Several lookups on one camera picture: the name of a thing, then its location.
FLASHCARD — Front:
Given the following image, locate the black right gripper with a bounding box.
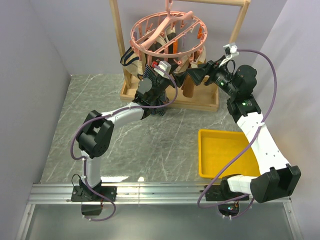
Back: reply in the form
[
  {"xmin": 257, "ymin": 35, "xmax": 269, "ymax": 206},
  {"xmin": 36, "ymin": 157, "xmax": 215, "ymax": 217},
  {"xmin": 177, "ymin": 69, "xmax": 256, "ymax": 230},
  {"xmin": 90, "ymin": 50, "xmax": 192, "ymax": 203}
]
[{"xmin": 186, "ymin": 55, "xmax": 239, "ymax": 98}]

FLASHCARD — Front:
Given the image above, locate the navy striped underwear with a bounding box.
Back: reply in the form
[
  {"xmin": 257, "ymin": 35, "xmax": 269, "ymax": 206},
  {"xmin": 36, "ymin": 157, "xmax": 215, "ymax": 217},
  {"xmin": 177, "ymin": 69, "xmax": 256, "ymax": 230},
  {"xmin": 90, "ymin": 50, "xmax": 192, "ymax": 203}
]
[{"xmin": 143, "ymin": 65, "xmax": 170, "ymax": 117}]

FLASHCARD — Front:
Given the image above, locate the pink round clip hanger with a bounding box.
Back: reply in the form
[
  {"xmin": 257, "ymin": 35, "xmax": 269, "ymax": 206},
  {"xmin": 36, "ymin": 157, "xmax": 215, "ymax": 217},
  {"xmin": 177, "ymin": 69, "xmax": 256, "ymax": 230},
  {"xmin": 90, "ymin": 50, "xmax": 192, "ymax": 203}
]
[{"xmin": 129, "ymin": 0, "xmax": 208, "ymax": 73}]

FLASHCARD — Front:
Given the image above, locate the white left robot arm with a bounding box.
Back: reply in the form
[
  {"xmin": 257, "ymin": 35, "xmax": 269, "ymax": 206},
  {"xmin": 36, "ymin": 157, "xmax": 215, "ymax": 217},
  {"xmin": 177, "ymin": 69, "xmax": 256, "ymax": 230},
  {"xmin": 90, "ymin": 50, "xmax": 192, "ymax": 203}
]
[{"xmin": 70, "ymin": 71, "xmax": 187, "ymax": 202}]

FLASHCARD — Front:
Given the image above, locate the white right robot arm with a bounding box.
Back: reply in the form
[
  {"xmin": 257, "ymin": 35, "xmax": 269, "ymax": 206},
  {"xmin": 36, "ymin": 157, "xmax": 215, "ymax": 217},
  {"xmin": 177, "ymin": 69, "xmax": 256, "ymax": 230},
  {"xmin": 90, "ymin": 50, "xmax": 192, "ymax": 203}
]
[{"xmin": 186, "ymin": 59, "xmax": 301, "ymax": 203}]

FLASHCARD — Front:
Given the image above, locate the wooden hanger rack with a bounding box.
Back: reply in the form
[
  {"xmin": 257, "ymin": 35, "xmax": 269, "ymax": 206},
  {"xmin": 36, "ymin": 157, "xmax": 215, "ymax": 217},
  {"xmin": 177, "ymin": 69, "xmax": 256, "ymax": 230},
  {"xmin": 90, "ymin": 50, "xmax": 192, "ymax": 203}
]
[{"xmin": 109, "ymin": 0, "xmax": 251, "ymax": 112}]

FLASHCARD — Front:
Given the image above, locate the brown hanging garment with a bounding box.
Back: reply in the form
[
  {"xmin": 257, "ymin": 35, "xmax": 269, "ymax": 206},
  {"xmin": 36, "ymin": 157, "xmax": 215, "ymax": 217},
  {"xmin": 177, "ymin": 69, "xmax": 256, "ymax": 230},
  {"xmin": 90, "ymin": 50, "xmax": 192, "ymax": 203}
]
[{"xmin": 181, "ymin": 46, "xmax": 206, "ymax": 98}]

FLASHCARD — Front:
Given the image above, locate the dark hanging garment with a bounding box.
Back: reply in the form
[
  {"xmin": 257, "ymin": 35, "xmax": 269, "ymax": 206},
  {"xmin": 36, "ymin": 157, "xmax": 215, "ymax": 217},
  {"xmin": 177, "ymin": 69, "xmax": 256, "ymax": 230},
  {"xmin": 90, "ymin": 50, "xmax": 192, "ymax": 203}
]
[{"xmin": 144, "ymin": 27, "xmax": 180, "ymax": 73}]

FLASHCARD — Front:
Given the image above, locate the yellow plastic tray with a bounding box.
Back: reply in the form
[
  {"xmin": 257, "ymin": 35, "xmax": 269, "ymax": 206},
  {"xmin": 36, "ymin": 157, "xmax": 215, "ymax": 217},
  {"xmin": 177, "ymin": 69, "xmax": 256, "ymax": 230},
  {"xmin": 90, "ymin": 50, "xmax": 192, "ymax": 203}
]
[{"xmin": 198, "ymin": 129, "xmax": 260, "ymax": 179}]

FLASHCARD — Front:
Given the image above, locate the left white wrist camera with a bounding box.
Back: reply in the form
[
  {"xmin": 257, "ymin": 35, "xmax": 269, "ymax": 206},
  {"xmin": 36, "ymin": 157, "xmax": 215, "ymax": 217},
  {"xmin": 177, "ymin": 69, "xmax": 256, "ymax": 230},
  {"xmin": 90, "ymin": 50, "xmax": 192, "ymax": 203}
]
[{"xmin": 151, "ymin": 60, "xmax": 172, "ymax": 76}]

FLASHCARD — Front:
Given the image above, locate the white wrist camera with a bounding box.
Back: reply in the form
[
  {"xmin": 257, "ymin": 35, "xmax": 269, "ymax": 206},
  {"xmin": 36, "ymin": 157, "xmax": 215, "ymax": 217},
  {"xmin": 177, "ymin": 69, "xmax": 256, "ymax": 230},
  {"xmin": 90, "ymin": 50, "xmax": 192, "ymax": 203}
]
[
  {"xmin": 219, "ymin": 42, "xmax": 239, "ymax": 67},
  {"xmin": 151, "ymin": 60, "xmax": 172, "ymax": 76}
]

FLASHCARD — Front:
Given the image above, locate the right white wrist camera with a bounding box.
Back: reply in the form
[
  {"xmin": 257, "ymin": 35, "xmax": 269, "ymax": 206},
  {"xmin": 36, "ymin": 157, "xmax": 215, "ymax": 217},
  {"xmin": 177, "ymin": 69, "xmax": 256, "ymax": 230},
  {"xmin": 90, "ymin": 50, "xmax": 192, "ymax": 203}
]
[{"xmin": 219, "ymin": 42, "xmax": 239, "ymax": 67}]

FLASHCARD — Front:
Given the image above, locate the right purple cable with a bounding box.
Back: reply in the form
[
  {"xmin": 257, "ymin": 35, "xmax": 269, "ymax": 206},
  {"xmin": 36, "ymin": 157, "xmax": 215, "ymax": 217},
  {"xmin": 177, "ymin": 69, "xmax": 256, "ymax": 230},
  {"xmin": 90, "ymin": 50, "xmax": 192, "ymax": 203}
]
[{"xmin": 197, "ymin": 48, "xmax": 278, "ymax": 219}]

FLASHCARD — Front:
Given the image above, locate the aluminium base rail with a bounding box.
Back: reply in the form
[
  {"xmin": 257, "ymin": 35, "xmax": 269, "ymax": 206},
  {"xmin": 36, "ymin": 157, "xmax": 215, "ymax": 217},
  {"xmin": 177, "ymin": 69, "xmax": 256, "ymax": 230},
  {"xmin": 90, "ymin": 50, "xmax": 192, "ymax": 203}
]
[{"xmin": 27, "ymin": 181, "xmax": 292, "ymax": 206}]

